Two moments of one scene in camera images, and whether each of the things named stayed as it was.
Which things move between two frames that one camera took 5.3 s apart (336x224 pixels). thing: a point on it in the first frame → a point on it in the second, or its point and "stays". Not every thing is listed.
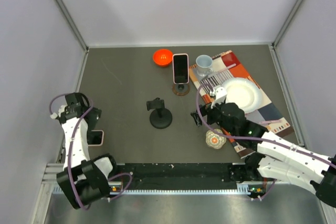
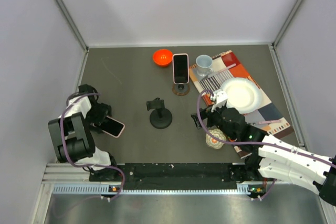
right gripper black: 206,109 stays
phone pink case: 95,138 → 112,127
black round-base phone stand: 160,117 stays
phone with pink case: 180,66 stays
